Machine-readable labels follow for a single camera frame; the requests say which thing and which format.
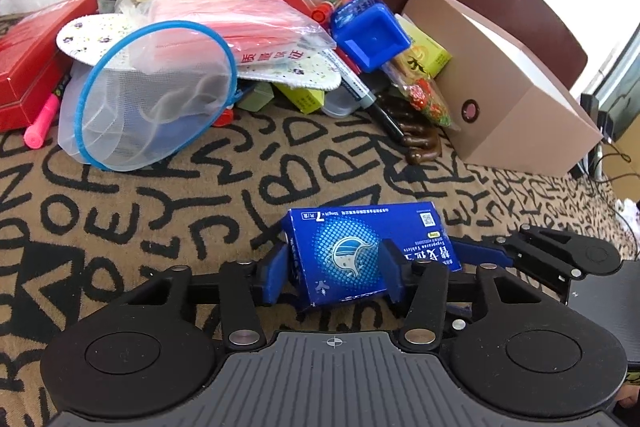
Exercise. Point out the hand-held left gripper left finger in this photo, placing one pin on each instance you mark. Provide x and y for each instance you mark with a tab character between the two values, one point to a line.
274	274

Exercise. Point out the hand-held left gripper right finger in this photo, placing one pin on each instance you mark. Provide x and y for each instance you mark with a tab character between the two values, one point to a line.
392	274

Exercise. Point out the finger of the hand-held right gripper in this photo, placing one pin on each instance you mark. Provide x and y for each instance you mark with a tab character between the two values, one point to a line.
480	252

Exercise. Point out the blue medicine box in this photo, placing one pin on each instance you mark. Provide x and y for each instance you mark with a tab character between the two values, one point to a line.
350	252

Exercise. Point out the brown cardboard box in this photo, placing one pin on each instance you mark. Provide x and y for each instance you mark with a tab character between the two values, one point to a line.
505	107

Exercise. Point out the clear plastic container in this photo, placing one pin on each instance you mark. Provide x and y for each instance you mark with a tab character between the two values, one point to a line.
342	104

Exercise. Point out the lettered brown blanket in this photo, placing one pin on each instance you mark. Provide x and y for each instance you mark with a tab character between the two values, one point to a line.
200	207

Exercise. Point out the brown wooden hand stand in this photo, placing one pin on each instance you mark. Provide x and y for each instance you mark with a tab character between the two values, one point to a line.
422	142

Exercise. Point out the red candy packet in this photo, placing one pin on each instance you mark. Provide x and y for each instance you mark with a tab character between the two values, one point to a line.
425	102

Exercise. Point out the pale green small box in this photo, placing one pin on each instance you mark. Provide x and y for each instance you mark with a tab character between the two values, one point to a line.
256	98

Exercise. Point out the black marker pen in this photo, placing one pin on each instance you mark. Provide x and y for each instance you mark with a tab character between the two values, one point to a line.
360	92

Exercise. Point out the white floral shoe insole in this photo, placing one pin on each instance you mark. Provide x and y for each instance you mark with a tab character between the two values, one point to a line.
295	69
87	39

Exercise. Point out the blue-rimmed white mesh bag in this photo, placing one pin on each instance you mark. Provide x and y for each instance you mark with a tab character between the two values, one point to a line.
145	107

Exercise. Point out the blue plastic bin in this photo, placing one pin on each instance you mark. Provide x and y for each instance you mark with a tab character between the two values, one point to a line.
372	34

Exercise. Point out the clear bag pink contents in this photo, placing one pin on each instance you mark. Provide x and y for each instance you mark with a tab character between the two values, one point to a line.
235	22

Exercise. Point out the pink highlighter pen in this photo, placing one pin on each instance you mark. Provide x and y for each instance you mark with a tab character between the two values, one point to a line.
42	122

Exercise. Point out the large red box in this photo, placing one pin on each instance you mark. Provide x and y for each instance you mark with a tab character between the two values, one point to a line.
27	57

